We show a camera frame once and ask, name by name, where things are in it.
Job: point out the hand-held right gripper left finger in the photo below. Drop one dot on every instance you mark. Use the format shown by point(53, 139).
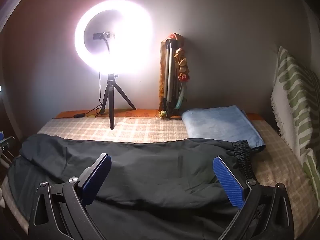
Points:
point(98, 177)

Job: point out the dark grey pants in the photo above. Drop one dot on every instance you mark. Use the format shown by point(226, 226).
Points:
point(150, 170)

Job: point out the checkered beige bed sheet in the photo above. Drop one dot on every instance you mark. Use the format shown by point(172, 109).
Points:
point(150, 130)

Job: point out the folded light blue towel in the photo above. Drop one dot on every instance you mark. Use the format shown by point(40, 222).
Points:
point(220, 125)

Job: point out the folded silver tripod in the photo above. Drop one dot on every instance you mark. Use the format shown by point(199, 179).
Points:
point(169, 80)
point(182, 62)

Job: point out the black phone holder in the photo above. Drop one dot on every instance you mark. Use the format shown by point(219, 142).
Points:
point(100, 35)

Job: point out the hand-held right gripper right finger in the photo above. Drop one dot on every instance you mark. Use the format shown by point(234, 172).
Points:
point(228, 182)

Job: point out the white green patterned blanket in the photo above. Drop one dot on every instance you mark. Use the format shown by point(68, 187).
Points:
point(292, 100)

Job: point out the blue object with gold trim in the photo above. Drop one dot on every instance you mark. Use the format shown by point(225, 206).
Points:
point(1, 135)

